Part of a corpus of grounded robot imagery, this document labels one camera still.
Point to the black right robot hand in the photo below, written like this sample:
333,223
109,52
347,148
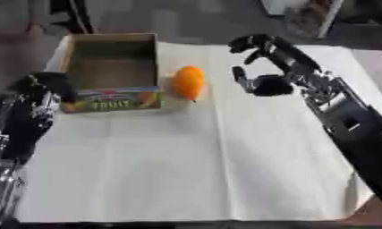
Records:
274,85

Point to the black tripod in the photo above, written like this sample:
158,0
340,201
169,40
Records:
73,15

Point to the orange toy fruit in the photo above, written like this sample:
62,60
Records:
188,82

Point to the bag on floor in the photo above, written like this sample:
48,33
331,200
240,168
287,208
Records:
308,18

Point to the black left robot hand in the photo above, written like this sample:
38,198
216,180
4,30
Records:
50,83

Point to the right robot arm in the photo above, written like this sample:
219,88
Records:
350,125

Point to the open cardboard box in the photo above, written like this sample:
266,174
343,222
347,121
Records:
115,74

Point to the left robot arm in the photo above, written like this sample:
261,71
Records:
16,137

